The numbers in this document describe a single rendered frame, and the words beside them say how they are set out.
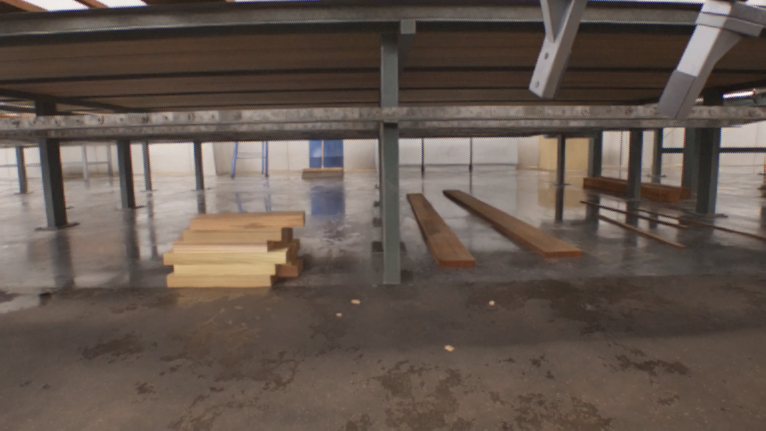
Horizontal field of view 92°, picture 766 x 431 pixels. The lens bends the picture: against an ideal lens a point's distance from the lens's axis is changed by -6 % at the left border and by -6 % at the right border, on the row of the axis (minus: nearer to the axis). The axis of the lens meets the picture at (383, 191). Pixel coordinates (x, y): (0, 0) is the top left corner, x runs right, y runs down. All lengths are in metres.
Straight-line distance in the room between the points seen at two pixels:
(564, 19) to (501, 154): 6.58
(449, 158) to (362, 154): 1.61
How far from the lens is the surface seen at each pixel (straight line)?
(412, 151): 6.61
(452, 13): 1.15
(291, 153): 7.38
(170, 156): 8.16
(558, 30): 0.36
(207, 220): 1.33
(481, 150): 6.82
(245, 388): 0.82
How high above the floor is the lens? 0.44
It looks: 7 degrees down
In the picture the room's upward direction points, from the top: 1 degrees counter-clockwise
